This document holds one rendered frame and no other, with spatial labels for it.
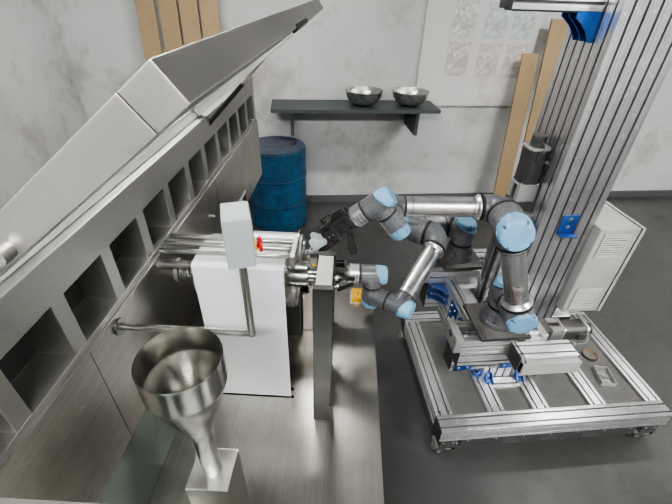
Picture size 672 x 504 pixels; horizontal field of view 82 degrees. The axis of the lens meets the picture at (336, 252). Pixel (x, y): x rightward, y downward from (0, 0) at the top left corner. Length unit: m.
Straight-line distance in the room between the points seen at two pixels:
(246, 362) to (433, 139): 3.52
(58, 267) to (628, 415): 2.55
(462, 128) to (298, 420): 3.66
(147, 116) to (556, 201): 1.67
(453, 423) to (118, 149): 2.08
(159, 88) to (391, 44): 3.82
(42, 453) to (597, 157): 1.82
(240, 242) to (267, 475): 0.77
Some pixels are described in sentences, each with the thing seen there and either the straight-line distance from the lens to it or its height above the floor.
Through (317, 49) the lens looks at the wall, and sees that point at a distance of 3.95.
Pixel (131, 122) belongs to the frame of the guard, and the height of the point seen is 1.96.
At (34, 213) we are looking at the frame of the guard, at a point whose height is 1.90.
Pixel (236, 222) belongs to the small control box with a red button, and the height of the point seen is 1.71.
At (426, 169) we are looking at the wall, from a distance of 4.48.
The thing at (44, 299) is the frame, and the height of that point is 1.60.
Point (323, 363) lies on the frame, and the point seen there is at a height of 1.17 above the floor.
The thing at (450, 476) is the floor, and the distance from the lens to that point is 2.33.
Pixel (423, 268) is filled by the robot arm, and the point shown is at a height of 1.10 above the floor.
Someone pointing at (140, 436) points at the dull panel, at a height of 1.10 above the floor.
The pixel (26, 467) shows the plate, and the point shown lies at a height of 1.40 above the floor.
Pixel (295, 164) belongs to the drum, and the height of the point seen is 0.69.
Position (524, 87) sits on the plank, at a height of 1.27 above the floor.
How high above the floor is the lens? 2.03
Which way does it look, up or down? 35 degrees down
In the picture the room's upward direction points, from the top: 2 degrees clockwise
